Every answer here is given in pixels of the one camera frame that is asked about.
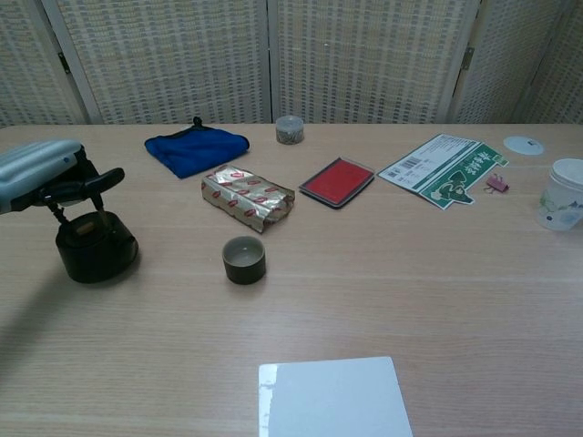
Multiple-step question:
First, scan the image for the white rectangular board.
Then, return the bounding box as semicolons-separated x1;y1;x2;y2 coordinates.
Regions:
258;356;414;437

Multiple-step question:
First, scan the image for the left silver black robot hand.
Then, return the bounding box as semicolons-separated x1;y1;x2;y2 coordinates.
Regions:
0;139;126;214

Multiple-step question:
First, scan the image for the woven folding screen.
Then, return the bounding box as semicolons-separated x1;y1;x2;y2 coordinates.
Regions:
0;0;583;128

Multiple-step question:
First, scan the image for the small clear round jar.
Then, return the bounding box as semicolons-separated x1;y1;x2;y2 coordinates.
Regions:
275;115;305;146

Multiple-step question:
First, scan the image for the red ink pad case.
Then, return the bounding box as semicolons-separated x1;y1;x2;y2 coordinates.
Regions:
298;157;376;211

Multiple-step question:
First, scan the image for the green white flat carton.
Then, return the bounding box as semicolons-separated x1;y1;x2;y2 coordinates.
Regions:
377;133;510;211

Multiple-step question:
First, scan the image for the silver patterned foil packet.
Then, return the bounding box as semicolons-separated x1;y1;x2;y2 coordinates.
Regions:
200;164;296;236

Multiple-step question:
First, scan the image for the black cast iron teapot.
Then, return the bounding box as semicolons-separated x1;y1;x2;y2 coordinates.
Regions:
39;184;139;284

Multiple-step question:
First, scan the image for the white round lid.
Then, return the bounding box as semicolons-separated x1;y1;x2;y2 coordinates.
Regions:
503;135;546;157

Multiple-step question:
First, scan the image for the blue folded cloth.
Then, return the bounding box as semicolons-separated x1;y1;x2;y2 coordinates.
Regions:
144;116;251;180

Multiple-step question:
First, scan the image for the dark green ceramic cup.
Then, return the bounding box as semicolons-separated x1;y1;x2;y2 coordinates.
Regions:
221;236;268;286

